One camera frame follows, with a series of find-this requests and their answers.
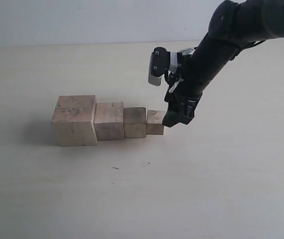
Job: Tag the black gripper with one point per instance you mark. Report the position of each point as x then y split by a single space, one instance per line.
180 106

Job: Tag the smallest wooden cube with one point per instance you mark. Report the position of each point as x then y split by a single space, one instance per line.
154 122

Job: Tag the second largest wooden cube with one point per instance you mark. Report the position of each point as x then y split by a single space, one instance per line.
109 121

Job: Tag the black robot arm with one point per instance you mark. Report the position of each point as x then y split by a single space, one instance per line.
233 27

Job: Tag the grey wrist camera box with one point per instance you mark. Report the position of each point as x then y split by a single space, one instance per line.
161 61

